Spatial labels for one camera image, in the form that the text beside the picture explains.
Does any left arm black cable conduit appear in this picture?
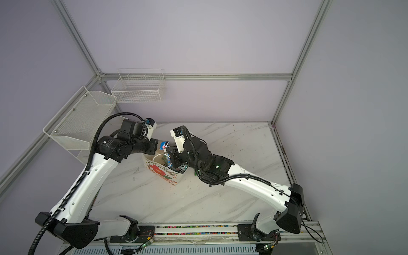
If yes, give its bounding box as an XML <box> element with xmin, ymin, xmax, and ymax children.
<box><xmin>28</xmin><ymin>112</ymin><xmax>146</xmax><ymax>255</ymax></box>

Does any blue m&m's packet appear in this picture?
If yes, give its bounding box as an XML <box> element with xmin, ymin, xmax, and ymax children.
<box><xmin>159</xmin><ymin>141</ymin><xmax>170</xmax><ymax>152</ymax></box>

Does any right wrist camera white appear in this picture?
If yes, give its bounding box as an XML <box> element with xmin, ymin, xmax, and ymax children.
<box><xmin>170</xmin><ymin>125</ymin><xmax>191</xmax><ymax>154</ymax></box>

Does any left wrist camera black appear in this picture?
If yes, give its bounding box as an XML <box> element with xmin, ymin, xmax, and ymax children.
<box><xmin>117</xmin><ymin>118</ymin><xmax>157</xmax><ymax>142</ymax></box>

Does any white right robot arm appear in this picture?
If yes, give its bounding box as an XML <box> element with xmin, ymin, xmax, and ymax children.
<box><xmin>167</xmin><ymin>135</ymin><xmax>305</xmax><ymax>234</ymax></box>

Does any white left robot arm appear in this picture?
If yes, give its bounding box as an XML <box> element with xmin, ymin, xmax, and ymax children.
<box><xmin>33</xmin><ymin>136</ymin><xmax>158</xmax><ymax>249</ymax></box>

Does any white mesh wall basket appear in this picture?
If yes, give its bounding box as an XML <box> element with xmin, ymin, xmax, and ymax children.
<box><xmin>43</xmin><ymin>86</ymin><xmax>118</xmax><ymax>165</ymax></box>

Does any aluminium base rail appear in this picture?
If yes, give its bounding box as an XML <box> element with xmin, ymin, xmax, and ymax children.
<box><xmin>57</xmin><ymin>222</ymin><xmax>332</xmax><ymax>255</ymax></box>

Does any white floral paper bag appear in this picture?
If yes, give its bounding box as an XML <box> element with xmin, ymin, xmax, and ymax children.
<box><xmin>142</xmin><ymin>143</ymin><xmax>183</xmax><ymax>186</ymax></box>

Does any teal Fox's large candy bag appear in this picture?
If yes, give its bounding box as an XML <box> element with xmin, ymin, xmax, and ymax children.
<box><xmin>162</xmin><ymin>154</ymin><xmax>188</xmax><ymax>174</ymax></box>

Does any aluminium cage frame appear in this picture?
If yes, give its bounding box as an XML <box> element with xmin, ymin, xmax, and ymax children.
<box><xmin>1</xmin><ymin>1</ymin><xmax>332</xmax><ymax>200</ymax></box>

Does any white wire wall basket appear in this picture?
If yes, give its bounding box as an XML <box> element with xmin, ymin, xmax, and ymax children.
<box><xmin>111</xmin><ymin>69</ymin><xmax>166</xmax><ymax>103</ymax></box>

